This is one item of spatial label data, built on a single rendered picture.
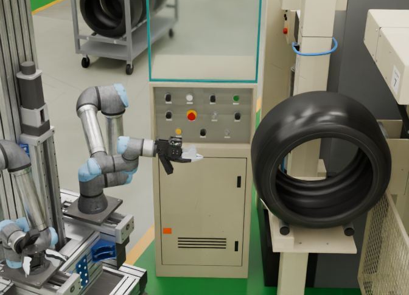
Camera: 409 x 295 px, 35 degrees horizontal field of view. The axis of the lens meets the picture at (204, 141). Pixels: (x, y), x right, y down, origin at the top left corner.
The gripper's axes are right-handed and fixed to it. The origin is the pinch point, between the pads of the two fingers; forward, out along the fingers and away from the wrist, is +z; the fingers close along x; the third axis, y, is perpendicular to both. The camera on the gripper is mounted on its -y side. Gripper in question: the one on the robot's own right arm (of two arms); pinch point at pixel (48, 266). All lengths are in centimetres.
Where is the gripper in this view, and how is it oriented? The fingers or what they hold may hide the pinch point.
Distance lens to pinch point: 244.8
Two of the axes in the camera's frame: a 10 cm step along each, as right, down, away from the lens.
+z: 6.5, 3.7, -6.6
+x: -7.5, 1.9, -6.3
